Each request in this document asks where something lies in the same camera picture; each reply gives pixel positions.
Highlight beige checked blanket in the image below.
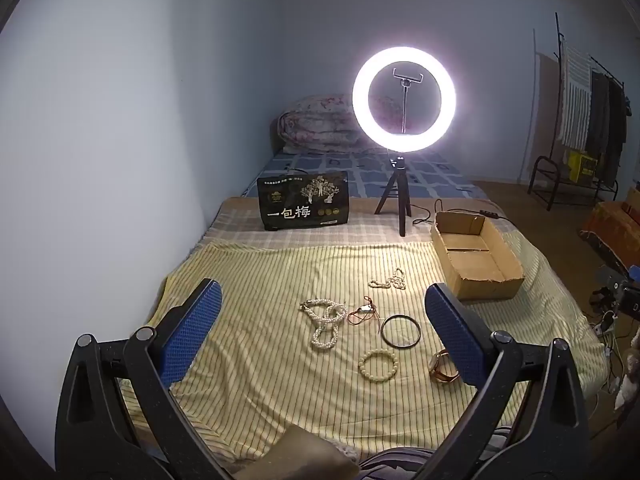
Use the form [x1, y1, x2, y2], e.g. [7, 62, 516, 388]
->
[200, 195, 506, 252]

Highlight white pearl necklace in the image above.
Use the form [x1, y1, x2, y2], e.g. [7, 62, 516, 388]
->
[300, 299, 348, 351]

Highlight black clothes rack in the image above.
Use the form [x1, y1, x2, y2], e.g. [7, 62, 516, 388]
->
[552, 12, 628, 186]

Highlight blue patterned bed sheet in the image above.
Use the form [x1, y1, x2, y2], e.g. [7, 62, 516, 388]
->
[240, 150, 488, 201]

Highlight small cream bead necklace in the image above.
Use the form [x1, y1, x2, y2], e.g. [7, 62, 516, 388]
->
[369, 267, 406, 291]

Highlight red cord jade pendant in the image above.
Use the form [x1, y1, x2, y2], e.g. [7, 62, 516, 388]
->
[347, 302, 383, 326]

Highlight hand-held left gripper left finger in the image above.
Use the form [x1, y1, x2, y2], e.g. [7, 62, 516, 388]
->
[54, 277, 236, 480]

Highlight black tripod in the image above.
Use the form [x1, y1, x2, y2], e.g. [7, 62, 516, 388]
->
[375, 155, 413, 237]

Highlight cardboard box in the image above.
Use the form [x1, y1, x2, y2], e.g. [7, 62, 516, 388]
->
[430, 211, 526, 302]

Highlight yellow striped sheet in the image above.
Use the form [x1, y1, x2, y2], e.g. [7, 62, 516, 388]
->
[120, 240, 608, 461]

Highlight red strap wristwatch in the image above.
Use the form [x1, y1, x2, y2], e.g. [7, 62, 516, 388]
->
[429, 350, 461, 382]

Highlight yellow box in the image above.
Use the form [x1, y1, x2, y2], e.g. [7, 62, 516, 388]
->
[567, 150, 598, 181]

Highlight white striped towel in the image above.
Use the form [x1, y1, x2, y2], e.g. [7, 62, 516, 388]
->
[560, 37, 593, 148]

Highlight white fluffy cloth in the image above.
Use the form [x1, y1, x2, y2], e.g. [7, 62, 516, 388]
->
[614, 335, 640, 408]

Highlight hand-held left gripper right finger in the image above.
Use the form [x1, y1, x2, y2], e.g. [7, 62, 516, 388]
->
[424, 282, 593, 480]

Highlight leaning grey board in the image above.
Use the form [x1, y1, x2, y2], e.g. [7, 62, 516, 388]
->
[520, 30, 563, 183]

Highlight black bangle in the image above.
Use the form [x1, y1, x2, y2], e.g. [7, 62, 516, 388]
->
[380, 314, 422, 350]

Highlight black power cable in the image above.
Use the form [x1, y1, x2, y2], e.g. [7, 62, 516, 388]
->
[410, 197, 483, 226]

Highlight orange cloth covered table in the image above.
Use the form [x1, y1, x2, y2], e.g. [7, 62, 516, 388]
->
[580, 200, 640, 271]

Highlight brown cloth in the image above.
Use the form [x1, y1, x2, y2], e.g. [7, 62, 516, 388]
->
[220, 430, 361, 480]

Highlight folded floral quilt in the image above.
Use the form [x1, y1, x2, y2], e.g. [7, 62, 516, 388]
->
[272, 94, 401, 153]

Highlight dark striped garment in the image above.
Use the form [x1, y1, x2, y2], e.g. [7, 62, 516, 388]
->
[360, 425, 511, 480]

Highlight dark hanging clothes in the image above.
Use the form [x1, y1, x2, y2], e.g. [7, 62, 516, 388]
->
[585, 70, 628, 186]

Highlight black device with cables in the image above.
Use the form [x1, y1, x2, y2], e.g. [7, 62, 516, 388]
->
[590, 265, 640, 331]

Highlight cream bead bracelet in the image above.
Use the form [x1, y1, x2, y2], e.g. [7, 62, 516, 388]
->
[358, 350, 398, 378]

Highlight black printed bag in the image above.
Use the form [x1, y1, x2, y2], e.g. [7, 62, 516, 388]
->
[257, 171, 351, 232]

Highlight ring light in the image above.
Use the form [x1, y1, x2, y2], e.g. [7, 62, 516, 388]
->
[351, 45, 458, 153]

